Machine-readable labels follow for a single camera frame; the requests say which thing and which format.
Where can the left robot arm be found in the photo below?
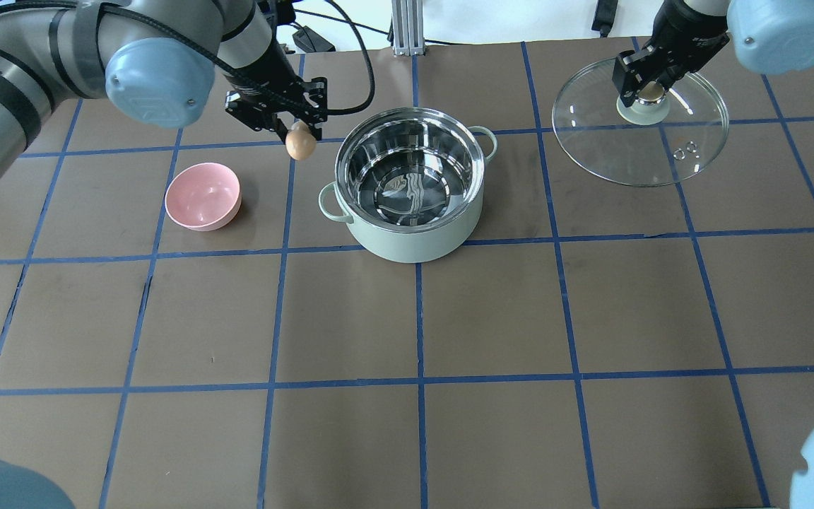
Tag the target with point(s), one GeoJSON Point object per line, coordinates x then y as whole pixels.
{"type": "Point", "coordinates": [156, 61]}

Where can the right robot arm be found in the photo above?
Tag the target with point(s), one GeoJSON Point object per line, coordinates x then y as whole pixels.
{"type": "Point", "coordinates": [769, 37]}

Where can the pale green cooking pot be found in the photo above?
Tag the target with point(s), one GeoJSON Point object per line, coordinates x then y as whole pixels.
{"type": "Point", "coordinates": [409, 183]}

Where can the pink bowl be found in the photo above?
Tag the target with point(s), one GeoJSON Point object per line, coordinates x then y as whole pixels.
{"type": "Point", "coordinates": [204, 197]}

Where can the glass pot lid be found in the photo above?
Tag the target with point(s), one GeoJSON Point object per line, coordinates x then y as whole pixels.
{"type": "Point", "coordinates": [663, 138]}

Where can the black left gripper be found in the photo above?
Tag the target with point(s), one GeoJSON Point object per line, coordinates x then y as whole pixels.
{"type": "Point", "coordinates": [270, 72]}

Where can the aluminium frame post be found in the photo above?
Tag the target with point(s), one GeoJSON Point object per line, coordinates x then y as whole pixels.
{"type": "Point", "coordinates": [407, 35]}

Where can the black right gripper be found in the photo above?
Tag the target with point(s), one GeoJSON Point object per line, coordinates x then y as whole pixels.
{"type": "Point", "coordinates": [680, 34]}

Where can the brown egg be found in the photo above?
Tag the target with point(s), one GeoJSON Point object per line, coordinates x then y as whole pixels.
{"type": "Point", "coordinates": [300, 144]}

